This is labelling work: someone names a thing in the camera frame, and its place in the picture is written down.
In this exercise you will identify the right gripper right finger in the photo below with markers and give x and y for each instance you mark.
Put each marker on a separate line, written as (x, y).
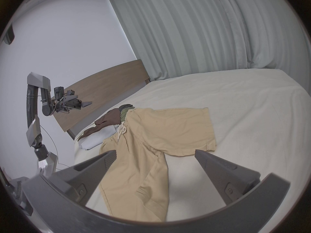
(224, 176)

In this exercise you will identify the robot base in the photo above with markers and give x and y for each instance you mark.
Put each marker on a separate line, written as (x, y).
(18, 188)

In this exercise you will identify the bed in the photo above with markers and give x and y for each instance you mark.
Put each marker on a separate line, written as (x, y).
(243, 105)

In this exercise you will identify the white garment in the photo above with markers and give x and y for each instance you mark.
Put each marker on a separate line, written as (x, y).
(97, 139)

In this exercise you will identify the brown garment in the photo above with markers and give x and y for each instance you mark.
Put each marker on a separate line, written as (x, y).
(109, 120)

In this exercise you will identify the green garment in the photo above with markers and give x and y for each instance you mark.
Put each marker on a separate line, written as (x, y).
(125, 114)

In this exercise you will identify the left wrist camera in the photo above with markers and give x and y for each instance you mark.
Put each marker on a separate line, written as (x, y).
(70, 93)

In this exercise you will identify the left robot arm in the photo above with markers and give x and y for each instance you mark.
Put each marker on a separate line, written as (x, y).
(32, 101)

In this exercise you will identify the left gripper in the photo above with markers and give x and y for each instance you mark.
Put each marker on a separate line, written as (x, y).
(73, 103)

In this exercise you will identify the pale green curtain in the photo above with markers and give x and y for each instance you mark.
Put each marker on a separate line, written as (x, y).
(194, 28)

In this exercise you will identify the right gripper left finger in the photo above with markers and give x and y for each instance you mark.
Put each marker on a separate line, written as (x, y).
(91, 176)

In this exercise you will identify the beige shorts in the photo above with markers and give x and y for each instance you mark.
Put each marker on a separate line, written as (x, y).
(158, 135)

